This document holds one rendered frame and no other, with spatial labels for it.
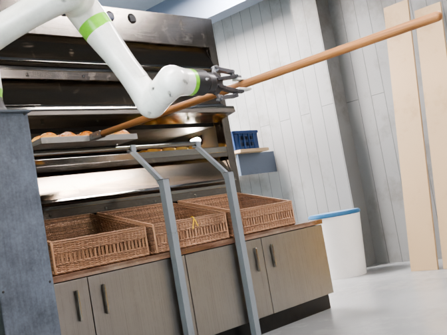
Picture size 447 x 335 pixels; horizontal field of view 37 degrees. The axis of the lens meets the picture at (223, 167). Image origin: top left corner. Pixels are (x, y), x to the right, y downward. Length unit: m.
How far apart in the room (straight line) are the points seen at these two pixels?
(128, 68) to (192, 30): 2.37
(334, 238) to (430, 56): 1.72
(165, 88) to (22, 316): 0.88
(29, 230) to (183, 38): 2.53
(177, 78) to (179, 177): 2.10
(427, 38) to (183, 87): 3.83
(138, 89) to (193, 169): 2.12
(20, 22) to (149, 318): 1.66
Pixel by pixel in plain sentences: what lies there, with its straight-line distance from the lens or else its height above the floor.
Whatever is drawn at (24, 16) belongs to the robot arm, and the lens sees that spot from 2.26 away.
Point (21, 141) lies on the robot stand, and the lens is 2.38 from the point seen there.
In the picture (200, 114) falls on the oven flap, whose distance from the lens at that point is 4.33.
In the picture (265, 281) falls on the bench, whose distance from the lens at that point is 3.91.
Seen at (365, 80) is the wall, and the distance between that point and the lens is 6.42.
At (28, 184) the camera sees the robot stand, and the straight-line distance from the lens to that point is 2.36.
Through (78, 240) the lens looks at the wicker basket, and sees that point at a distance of 3.17.
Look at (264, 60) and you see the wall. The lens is 7.16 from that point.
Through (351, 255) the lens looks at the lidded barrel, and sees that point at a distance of 5.79.
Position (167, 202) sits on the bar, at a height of 0.83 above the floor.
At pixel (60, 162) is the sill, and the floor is 1.16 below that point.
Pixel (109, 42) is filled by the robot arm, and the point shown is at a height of 1.37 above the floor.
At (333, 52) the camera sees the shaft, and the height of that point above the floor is 1.19.
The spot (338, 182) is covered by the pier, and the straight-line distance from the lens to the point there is 6.35.
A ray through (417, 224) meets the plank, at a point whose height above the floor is 0.37.
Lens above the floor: 0.73
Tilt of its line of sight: 4 degrees up
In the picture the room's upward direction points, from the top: 10 degrees counter-clockwise
